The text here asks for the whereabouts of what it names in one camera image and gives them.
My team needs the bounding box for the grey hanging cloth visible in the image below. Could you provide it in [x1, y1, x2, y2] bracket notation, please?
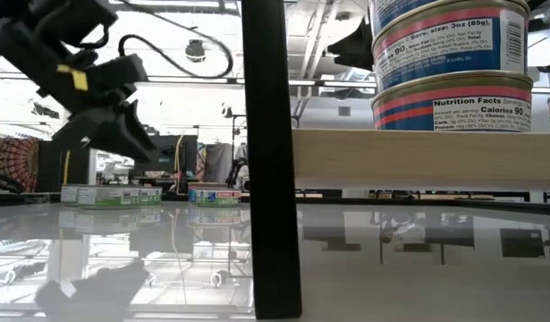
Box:
[205, 142, 233, 180]

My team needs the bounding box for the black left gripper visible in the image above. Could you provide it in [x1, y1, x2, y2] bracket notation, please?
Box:
[0, 20, 157, 164]

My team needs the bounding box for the black computer monitor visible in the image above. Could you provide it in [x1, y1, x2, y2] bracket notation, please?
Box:
[144, 134, 199, 178]

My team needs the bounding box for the black ceiling dome fixture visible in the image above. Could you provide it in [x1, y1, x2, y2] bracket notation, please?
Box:
[184, 38, 207, 64]

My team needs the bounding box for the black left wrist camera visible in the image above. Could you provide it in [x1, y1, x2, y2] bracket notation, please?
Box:
[84, 53, 149, 93]

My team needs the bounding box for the red patterned tapestry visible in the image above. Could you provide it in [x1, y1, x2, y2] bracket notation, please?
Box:
[0, 136, 38, 191]

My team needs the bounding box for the long ceiling light strip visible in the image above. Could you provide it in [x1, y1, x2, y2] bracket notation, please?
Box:
[300, 80, 377, 89]
[135, 75, 244, 87]

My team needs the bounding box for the black shelf side panel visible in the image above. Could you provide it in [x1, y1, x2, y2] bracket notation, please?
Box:
[241, 0, 303, 321]

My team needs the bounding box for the light wooden shelf board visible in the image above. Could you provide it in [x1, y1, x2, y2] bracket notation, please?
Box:
[292, 129, 550, 191]

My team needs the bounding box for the thin cream hanging cable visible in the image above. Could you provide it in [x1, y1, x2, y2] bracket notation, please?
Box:
[173, 133, 187, 193]

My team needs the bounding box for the yellow hanging cable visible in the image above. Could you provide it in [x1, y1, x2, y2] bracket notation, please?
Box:
[62, 149, 72, 187]

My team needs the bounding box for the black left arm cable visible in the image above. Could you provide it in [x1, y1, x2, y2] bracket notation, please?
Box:
[80, 0, 234, 80]

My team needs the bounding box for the black flat screen panel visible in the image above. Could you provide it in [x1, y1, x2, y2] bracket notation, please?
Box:
[35, 138, 92, 193]

